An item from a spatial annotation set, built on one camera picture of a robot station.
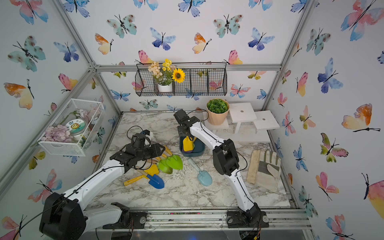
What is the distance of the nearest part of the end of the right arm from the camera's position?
712 millimetres

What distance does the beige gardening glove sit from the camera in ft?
2.84

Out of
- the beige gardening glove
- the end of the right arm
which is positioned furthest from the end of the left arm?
the beige gardening glove
